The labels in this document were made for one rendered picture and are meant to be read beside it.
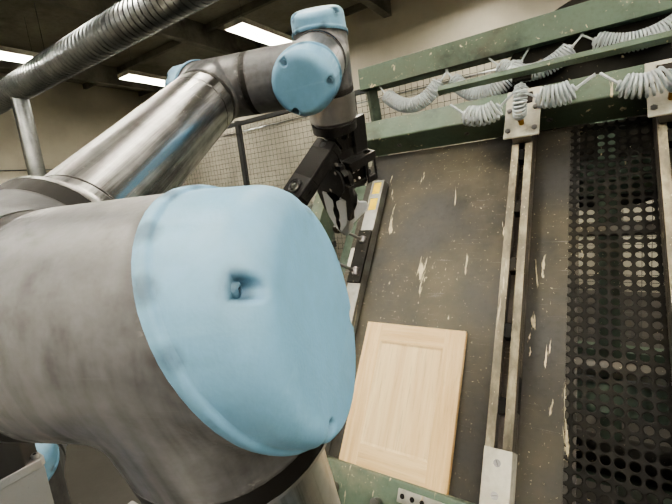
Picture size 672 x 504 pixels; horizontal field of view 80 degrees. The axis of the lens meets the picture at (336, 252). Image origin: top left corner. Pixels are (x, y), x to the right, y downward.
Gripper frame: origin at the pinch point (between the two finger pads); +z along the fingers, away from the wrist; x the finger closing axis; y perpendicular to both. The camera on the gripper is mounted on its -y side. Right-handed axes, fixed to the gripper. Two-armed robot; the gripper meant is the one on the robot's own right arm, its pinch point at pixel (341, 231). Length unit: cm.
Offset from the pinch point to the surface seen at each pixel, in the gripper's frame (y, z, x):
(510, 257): 49, 33, -10
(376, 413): 2, 65, 1
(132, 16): 95, -22, 362
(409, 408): 8, 62, -7
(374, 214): 47, 37, 41
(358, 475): -13, 69, -6
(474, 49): 123, 0, 50
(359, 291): 24, 50, 28
